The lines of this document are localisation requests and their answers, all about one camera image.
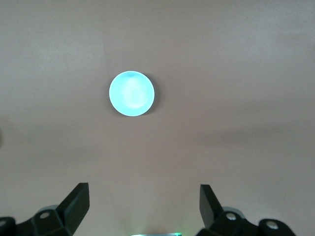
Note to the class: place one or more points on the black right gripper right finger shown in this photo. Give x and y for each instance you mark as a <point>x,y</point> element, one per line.
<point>209,209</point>

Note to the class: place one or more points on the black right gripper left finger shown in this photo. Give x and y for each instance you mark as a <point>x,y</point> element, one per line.
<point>71,209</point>

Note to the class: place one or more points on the light blue plastic bowl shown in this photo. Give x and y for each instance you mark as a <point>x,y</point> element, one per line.
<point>131,93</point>

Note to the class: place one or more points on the brown table cloth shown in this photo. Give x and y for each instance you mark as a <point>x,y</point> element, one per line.
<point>221,73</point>

